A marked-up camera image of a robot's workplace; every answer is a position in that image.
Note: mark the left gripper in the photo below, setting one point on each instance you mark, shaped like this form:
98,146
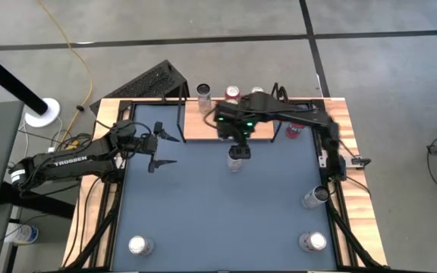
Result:
149,144

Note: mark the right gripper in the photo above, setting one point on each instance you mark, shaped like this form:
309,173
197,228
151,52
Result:
237,127

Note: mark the white Celsius slim can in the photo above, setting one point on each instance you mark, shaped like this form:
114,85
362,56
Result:
235,166
314,198
204,99

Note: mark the red Fanta soda can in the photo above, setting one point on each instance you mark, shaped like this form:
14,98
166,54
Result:
295,131
232,93

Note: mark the silver Diet Coke can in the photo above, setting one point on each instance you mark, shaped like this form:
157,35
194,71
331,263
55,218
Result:
257,90
314,241
139,245

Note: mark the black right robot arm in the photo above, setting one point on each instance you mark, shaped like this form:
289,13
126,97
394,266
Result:
279,110

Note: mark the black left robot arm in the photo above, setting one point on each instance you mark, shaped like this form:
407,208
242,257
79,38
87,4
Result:
70,163

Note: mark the black perforated computer case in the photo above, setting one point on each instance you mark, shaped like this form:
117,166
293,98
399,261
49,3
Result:
146,81

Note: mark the grey-blue table mat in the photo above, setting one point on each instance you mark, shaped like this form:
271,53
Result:
188,220

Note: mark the small black floor object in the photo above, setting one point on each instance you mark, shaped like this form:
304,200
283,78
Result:
80,108

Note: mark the black metal beam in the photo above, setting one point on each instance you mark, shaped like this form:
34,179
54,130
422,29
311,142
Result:
40,204

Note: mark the white and blue container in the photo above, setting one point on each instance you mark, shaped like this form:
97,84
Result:
23,234

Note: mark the black pole with white base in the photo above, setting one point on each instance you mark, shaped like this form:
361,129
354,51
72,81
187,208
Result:
10,82

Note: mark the wooden shelf with black frame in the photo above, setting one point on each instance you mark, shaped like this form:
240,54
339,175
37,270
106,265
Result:
199,129

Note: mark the black metal table frame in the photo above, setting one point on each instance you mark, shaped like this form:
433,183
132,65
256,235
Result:
125,105

